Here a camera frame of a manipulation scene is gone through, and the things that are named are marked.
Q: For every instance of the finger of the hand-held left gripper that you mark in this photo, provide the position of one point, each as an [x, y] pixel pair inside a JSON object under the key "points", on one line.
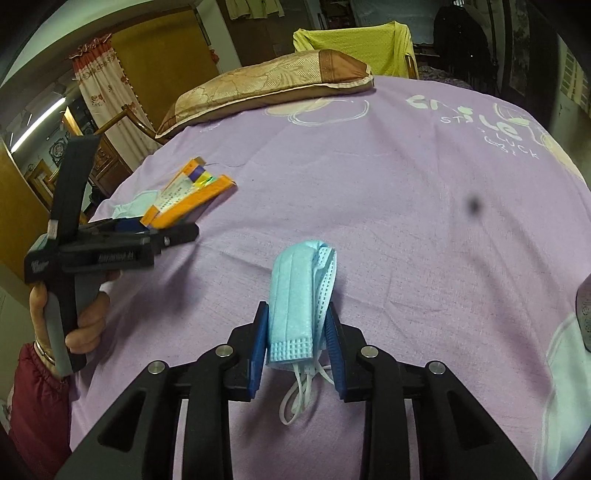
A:
{"points": [[178, 235], [127, 225]]}

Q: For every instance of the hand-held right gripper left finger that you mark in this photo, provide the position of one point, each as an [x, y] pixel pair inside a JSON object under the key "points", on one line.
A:
{"points": [[259, 350]]}

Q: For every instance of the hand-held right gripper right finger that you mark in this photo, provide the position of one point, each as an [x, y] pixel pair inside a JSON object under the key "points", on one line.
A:
{"points": [[334, 355]]}

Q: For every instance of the orange carton box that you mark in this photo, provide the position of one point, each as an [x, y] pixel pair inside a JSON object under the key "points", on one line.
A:
{"points": [[194, 194]]}

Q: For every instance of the blue face mask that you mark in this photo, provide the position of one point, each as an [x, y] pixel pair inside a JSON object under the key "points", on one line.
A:
{"points": [[295, 300]]}

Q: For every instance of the person's left forearm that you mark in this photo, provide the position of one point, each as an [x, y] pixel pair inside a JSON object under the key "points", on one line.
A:
{"points": [[37, 410]]}

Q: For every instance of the person's left hand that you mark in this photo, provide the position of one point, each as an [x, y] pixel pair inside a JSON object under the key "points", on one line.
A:
{"points": [[90, 327]]}

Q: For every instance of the large wooden sliding door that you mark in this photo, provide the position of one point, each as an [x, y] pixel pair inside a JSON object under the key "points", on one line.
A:
{"points": [[21, 217]]}

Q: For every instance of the curved wooden armchair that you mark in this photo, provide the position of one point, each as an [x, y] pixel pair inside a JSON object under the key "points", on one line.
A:
{"points": [[129, 138]]}

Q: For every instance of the fluorescent tube light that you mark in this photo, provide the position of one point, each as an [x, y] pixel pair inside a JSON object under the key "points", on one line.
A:
{"points": [[37, 124]]}

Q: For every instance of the red floral curtain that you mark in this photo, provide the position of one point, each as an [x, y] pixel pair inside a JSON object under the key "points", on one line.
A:
{"points": [[104, 87]]}

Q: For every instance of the wooden door panel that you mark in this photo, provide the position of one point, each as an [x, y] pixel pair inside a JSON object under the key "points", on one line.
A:
{"points": [[161, 60]]}

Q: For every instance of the brown floral pillow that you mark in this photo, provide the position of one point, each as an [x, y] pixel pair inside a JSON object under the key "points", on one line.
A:
{"points": [[263, 87]]}

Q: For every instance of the beige hanging jacket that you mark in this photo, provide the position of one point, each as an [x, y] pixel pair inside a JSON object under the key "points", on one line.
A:
{"points": [[254, 7]]}

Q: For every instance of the stainless steel bottle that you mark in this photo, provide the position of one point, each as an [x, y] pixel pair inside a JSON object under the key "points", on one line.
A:
{"points": [[584, 318]]}

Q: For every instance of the yellow towel covered chair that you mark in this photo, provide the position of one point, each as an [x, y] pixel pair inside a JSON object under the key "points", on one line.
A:
{"points": [[355, 46]]}

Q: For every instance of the white hanging sheet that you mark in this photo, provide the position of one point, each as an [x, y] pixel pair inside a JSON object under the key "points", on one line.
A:
{"points": [[392, 11]]}

